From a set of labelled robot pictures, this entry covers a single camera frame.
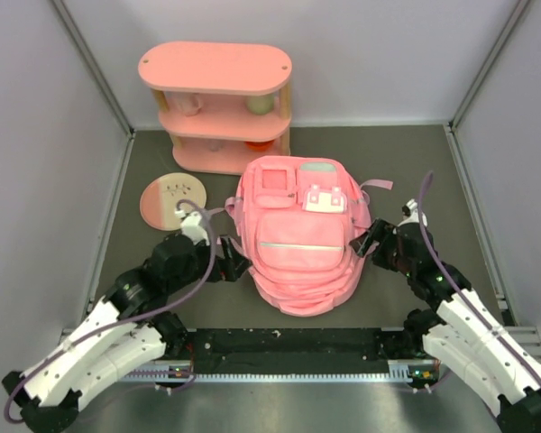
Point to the pink cup on shelf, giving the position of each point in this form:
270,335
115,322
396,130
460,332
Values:
189,104

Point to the clear glass on lower shelf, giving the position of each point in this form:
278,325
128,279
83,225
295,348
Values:
215,145

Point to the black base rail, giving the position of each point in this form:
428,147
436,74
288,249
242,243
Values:
294,350

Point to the pink and cream plate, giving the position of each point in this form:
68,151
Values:
158,202

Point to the pale green cup on shelf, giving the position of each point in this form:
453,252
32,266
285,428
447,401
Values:
260,105

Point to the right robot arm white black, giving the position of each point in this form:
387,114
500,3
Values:
456,328

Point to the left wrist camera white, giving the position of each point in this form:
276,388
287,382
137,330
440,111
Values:
192,226

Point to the orange bowl on lower shelf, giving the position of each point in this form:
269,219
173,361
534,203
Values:
259,146

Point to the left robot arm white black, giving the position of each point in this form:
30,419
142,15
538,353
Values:
131,325

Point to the grey slotted cable duct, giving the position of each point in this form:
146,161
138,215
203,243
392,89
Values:
393,372

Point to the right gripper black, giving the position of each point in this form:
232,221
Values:
381,231

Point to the pink school backpack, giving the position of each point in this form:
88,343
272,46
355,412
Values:
296,218

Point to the pink three-tier shelf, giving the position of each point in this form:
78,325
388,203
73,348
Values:
224,74

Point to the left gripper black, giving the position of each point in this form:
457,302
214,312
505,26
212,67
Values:
233,263

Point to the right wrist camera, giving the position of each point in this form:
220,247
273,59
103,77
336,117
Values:
412,215

